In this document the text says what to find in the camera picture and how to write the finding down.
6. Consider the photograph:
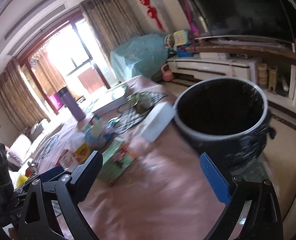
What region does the red cardboard box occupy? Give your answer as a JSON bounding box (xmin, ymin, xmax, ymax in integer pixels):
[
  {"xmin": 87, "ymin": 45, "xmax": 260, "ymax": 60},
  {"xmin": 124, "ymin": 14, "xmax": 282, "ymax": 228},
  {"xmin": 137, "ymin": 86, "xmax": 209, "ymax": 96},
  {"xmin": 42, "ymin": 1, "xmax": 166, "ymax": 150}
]
[{"xmin": 55, "ymin": 149, "xmax": 79, "ymax": 170}]

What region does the green drink carton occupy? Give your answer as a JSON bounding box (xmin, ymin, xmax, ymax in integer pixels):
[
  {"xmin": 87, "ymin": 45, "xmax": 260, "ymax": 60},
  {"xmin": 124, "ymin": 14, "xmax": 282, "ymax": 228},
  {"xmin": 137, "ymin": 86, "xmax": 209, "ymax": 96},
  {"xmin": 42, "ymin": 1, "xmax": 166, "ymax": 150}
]
[{"xmin": 97, "ymin": 137, "xmax": 137, "ymax": 186}]

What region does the black trash bin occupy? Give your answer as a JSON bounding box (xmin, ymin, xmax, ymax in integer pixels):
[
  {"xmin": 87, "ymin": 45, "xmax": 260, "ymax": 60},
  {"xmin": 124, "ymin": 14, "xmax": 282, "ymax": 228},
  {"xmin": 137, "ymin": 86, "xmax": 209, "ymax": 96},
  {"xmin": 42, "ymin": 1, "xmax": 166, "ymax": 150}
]
[{"xmin": 173, "ymin": 77, "xmax": 276, "ymax": 172}]

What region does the white foam block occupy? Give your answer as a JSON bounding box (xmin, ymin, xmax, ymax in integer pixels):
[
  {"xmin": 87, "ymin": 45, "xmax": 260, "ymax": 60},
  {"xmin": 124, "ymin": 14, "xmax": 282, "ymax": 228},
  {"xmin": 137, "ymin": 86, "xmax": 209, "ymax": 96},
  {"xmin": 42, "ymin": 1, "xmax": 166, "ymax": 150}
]
[{"xmin": 140, "ymin": 101, "xmax": 175, "ymax": 142}]

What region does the beige sofa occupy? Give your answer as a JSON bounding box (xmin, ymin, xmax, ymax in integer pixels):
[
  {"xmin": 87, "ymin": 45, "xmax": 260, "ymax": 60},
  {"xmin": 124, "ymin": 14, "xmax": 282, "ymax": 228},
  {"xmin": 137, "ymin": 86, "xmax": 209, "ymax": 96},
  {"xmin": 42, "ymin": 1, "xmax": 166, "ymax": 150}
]
[{"xmin": 6, "ymin": 119, "xmax": 64, "ymax": 172}]

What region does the pink tablecloth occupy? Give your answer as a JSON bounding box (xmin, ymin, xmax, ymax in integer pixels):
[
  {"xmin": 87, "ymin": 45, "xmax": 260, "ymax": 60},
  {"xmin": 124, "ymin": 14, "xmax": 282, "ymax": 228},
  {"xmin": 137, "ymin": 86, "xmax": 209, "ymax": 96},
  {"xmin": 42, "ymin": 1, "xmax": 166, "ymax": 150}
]
[{"xmin": 25, "ymin": 76, "xmax": 243, "ymax": 240}]

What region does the purple thermos bottle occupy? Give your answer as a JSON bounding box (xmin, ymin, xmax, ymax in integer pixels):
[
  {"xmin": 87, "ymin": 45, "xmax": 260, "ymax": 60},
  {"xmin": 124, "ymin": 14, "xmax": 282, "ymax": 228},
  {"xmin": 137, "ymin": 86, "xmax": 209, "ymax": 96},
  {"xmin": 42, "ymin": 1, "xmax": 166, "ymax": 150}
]
[{"xmin": 57, "ymin": 87, "xmax": 86, "ymax": 122}]

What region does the stack of children's books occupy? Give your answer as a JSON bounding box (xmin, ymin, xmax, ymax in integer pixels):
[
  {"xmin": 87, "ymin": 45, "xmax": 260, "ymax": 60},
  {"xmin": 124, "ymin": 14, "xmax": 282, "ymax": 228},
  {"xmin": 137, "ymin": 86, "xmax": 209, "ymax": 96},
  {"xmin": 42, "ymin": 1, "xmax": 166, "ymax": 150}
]
[{"xmin": 85, "ymin": 82, "xmax": 128, "ymax": 116}]

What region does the green snack bag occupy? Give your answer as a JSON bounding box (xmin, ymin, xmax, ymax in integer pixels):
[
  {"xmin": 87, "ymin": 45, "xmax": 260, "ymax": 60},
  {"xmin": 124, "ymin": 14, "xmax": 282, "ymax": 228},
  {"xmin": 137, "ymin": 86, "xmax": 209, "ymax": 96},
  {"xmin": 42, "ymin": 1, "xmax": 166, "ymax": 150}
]
[{"xmin": 127, "ymin": 92, "xmax": 153, "ymax": 114}]

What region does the left curtain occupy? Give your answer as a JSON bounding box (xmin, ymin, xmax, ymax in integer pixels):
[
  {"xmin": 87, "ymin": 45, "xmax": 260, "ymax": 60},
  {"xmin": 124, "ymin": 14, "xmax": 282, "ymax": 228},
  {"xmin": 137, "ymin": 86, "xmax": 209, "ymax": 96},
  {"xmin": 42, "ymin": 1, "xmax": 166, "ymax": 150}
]
[{"xmin": 0, "ymin": 59, "xmax": 49, "ymax": 132}]

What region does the curtain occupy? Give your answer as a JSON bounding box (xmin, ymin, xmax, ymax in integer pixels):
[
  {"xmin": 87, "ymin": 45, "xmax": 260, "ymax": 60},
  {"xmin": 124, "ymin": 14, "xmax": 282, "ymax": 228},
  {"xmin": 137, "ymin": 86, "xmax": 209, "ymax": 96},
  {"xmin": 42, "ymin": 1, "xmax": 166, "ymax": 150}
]
[
  {"xmin": 0, "ymin": 59, "xmax": 49, "ymax": 132},
  {"xmin": 80, "ymin": 0, "xmax": 144, "ymax": 64}
]

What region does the white TV cabinet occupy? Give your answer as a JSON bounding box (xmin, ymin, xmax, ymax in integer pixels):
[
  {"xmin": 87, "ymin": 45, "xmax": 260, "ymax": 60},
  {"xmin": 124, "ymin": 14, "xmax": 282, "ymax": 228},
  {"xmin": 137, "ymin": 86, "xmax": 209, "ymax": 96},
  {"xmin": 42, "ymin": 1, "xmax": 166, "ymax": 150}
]
[{"xmin": 167, "ymin": 54, "xmax": 296, "ymax": 114}]

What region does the pink kettlebell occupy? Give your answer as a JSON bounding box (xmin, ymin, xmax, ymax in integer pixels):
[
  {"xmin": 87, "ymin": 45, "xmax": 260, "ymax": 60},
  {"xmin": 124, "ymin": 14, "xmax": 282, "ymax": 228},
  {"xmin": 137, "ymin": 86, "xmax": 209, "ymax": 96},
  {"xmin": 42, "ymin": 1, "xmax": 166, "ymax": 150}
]
[{"xmin": 160, "ymin": 63, "xmax": 174, "ymax": 82}]

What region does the furniture under teal cover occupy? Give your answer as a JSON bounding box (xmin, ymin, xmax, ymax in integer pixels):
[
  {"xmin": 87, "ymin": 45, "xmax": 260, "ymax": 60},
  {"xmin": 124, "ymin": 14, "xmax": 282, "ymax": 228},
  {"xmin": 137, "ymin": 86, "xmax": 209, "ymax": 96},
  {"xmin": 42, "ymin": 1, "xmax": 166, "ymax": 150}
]
[{"xmin": 110, "ymin": 33, "xmax": 168, "ymax": 82}]

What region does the toy phone play set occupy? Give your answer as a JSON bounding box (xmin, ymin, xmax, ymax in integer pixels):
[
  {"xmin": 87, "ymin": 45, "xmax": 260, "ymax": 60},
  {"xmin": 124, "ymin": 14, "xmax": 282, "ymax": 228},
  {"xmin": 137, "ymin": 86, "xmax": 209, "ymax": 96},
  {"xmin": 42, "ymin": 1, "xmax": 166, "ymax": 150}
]
[{"xmin": 164, "ymin": 29, "xmax": 194, "ymax": 57}]

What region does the right curtain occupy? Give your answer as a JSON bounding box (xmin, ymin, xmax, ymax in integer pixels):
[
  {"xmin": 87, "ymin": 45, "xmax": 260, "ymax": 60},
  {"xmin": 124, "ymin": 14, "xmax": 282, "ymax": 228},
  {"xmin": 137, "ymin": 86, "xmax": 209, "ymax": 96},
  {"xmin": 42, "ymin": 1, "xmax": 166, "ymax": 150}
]
[{"xmin": 80, "ymin": 0, "xmax": 144, "ymax": 64}]

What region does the large black television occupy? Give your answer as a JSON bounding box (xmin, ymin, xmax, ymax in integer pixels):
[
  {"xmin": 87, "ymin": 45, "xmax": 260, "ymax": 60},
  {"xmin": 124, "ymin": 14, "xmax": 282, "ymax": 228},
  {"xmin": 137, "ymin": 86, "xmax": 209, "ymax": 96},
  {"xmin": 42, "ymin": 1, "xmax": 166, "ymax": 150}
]
[{"xmin": 178, "ymin": 0, "xmax": 296, "ymax": 43}]

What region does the red heart hanging decoration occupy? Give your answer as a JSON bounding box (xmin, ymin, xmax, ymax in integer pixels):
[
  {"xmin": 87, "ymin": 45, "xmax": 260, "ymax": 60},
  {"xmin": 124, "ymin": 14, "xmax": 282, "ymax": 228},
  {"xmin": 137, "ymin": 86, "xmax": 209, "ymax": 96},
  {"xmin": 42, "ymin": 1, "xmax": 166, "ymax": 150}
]
[{"xmin": 139, "ymin": 0, "xmax": 165, "ymax": 32}]

